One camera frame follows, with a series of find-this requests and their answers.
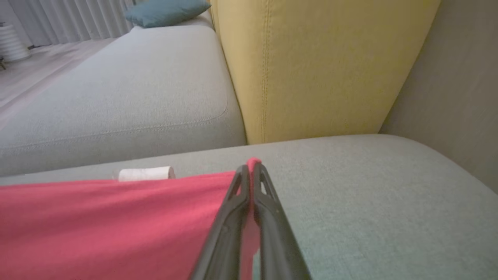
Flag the blue throw pillow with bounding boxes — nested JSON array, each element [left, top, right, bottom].
[[124, 0, 212, 29]]

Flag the grey fabric sofa seat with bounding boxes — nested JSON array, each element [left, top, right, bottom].
[[0, 11, 248, 178]]

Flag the taupe wall panel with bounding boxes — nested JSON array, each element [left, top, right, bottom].
[[379, 0, 498, 195]]

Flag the yellow sofa backrest cushion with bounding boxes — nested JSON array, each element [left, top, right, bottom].
[[209, 0, 442, 145]]

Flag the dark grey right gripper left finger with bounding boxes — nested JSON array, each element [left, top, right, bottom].
[[190, 164, 252, 280]]

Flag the green plant in white pot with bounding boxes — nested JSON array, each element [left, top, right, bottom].
[[0, 23, 31, 63]]

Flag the grey sofa cushion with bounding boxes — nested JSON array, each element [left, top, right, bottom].
[[0, 134, 498, 280]]

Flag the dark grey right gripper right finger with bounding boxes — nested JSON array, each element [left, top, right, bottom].
[[252, 162, 312, 280]]

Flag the grey pleated curtain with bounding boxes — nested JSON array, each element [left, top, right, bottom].
[[0, 0, 135, 48]]

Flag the red Bulls basketball jersey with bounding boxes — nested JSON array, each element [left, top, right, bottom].
[[0, 157, 262, 280]]

